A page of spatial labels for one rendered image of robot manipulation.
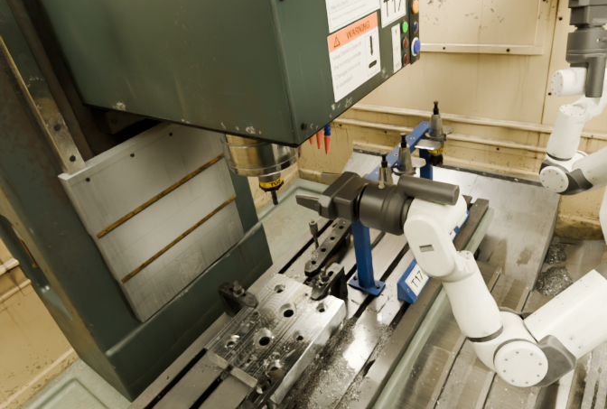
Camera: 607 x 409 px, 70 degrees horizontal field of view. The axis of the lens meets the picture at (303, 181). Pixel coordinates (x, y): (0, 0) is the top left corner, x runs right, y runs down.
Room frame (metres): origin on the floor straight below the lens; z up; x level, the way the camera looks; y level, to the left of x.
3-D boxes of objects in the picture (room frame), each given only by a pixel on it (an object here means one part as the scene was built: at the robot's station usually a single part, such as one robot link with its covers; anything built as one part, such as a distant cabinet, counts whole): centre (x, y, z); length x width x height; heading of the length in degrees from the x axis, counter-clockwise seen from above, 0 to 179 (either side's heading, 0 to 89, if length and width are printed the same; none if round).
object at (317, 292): (0.87, -0.01, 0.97); 0.13 x 0.03 x 0.15; 138
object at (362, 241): (0.93, -0.13, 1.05); 0.10 x 0.05 x 0.30; 48
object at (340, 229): (1.07, -0.04, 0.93); 0.26 x 0.05 x 0.06; 143
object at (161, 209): (1.11, 0.40, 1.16); 0.48 x 0.05 x 0.51; 138
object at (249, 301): (0.88, 0.23, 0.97); 0.13 x 0.03 x 0.15; 48
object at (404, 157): (1.01, -0.28, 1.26); 0.04 x 0.04 x 0.07
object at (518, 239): (1.30, -0.37, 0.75); 0.89 x 0.70 x 0.26; 48
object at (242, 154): (0.82, 0.07, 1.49); 0.16 x 0.16 x 0.12
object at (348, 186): (0.66, -0.10, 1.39); 0.13 x 0.12 x 0.10; 138
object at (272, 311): (0.76, 0.13, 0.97); 0.29 x 0.23 x 0.05; 138
